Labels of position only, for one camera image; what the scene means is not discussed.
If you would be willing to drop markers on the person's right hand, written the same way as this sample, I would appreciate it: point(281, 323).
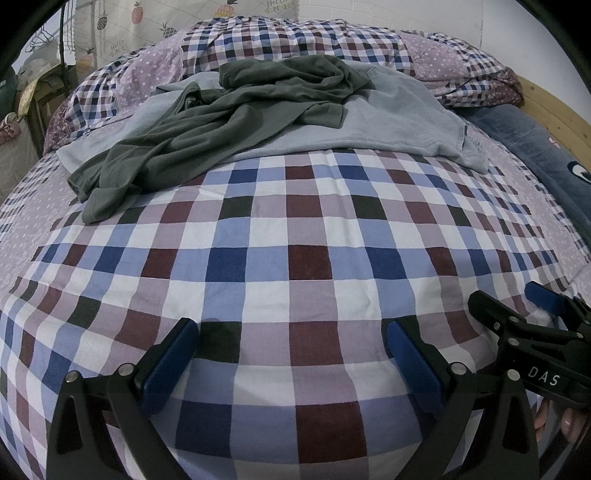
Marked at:
point(574, 425)

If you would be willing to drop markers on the wooden bed frame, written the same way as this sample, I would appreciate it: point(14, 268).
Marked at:
point(563, 123)

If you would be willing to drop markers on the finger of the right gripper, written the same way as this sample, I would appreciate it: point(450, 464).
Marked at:
point(496, 316)
point(569, 310)

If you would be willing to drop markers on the checkered folded quilt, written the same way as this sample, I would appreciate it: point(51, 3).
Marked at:
point(457, 73)

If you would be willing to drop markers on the pineapple print curtain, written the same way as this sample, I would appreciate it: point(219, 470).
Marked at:
point(107, 29)

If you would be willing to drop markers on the checkered bed sheet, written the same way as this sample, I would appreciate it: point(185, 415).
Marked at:
point(291, 265)

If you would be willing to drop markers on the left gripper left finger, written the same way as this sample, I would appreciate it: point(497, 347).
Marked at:
point(79, 445)

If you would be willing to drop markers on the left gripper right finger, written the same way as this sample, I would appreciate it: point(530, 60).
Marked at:
point(473, 426)

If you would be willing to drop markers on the light grey-blue shirt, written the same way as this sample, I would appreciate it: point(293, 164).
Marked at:
point(398, 114)

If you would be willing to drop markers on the blue denim pillow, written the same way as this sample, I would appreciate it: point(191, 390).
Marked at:
point(556, 168)

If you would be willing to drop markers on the dark green shirt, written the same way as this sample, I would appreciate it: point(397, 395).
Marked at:
point(255, 101)

